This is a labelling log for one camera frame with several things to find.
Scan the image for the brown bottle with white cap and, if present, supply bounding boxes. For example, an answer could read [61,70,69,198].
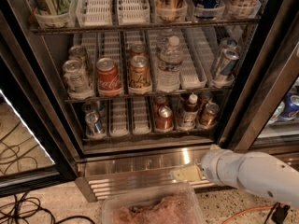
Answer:
[178,93,199,131]

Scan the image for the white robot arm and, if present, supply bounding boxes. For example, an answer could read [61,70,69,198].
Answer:
[170,145,299,208]

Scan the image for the front gold can bottom shelf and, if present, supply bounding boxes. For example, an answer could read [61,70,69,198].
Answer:
[199,103,220,127]

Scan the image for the rear gold can bottom shelf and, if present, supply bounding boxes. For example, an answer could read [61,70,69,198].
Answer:
[198,91,213,110]

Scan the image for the front copper can bottom shelf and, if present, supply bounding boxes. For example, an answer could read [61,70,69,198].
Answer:
[155,105,173,132]

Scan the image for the copper can shelf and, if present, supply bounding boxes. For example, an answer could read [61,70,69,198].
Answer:
[153,95,169,113]
[155,105,173,132]

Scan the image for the closed right fridge door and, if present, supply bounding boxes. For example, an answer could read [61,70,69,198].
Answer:
[226,0,298,151]

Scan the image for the rear copper can bottom shelf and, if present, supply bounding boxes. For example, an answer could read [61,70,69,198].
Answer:
[153,95,169,113]

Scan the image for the white can right fridge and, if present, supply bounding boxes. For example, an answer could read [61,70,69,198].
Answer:
[268,102,285,124]

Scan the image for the front clear water bottle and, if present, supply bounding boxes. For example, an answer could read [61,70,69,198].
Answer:
[157,35,183,92]

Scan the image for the clear water bottle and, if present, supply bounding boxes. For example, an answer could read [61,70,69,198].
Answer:
[157,35,183,92]
[156,29,174,54]

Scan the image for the blue pepsi can right fridge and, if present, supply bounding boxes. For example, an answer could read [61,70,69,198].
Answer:
[279,93,299,120]

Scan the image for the steel fridge bottom grille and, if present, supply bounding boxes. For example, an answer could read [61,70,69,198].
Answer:
[75,147,218,202]

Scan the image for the front orange can middle shelf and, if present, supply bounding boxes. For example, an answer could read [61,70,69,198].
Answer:
[129,56,151,94]

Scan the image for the orange can shelf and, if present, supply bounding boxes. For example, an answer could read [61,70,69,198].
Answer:
[129,44,148,58]
[129,56,151,94]

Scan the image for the front blue can bottom shelf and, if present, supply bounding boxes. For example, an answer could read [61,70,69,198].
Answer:
[85,111,105,135]

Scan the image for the rear clear water bottle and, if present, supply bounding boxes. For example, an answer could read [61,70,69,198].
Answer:
[156,29,174,54]

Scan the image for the rear blue can bottom shelf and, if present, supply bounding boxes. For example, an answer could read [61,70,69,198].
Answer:
[81,101,106,117]

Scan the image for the rear orange can middle shelf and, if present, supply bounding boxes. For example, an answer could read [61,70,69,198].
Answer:
[129,44,148,58]

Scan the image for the front silver can middle shelf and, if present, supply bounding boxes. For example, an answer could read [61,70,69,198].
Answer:
[63,59,94,100]

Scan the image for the silver can shelf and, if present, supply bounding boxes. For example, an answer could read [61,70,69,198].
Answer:
[63,59,94,100]
[68,45,90,70]

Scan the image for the gold tall can top shelf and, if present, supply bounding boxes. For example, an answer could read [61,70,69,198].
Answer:
[154,0,184,21]

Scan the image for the open fridge glass door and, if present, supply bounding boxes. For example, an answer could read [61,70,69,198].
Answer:
[0,17,77,197]

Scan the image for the rear silver can middle shelf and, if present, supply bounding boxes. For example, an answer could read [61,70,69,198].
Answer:
[68,45,90,70]

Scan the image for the clear plastic bin with cloth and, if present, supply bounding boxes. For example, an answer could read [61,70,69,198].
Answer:
[102,183,205,224]

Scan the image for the front slim blue silver can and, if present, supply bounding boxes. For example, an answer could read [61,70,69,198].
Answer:
[213,49,239,82]

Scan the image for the slim blue silver can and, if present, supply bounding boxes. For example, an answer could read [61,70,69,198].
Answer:
[213,49,239,82]
[210,37,237,73]

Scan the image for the black plug adapter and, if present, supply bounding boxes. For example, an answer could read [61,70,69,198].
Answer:
[271,203,290,224]

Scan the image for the rear slim blue silver can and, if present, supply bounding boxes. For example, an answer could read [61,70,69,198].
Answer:
[210,37,237,73]

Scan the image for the red coca-cola can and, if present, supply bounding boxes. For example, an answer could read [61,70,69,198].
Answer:
[96,58,121,97]

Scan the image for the orange cable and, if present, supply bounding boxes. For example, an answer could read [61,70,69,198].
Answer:
[221,203,281,224]

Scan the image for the black cables on floor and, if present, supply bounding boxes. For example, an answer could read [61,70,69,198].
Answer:
[0,192,96,224]

